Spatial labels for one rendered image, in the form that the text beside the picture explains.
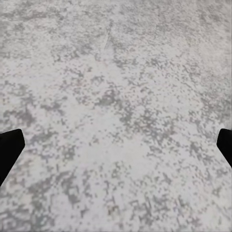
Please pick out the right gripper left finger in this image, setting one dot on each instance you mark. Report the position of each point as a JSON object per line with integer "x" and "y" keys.
{"x": 11, "y": 145}

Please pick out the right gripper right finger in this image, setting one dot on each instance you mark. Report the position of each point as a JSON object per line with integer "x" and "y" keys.
{"x": 224, "y": 143}

